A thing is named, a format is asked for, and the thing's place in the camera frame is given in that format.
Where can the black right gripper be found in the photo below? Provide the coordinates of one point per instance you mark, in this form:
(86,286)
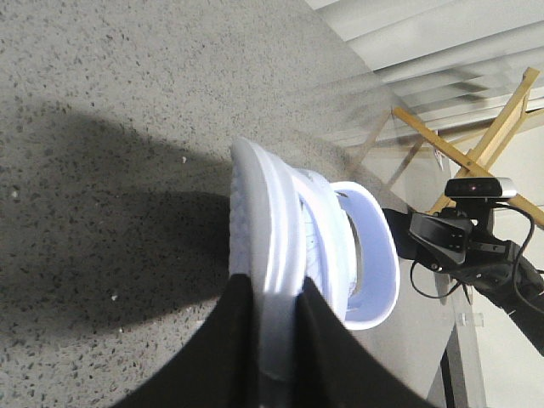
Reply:
(449,243)

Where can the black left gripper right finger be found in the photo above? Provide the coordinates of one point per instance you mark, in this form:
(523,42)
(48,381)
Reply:
(333,369)

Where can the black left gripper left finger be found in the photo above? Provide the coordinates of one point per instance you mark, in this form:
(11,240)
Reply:
(211,369)

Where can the light blue slipper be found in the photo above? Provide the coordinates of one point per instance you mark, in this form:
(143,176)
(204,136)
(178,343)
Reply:
(267,245)
(350,252)

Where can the wooden folding rack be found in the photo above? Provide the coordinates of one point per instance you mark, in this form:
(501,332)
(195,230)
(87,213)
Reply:
(475,154)

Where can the grey webcam on stand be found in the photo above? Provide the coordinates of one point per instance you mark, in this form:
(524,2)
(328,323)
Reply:
(476,196)

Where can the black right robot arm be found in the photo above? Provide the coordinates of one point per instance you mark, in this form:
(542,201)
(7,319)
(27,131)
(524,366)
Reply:
(520,295)

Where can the white pleated curtain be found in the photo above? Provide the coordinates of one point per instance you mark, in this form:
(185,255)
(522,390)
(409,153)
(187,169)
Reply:
(453,64)

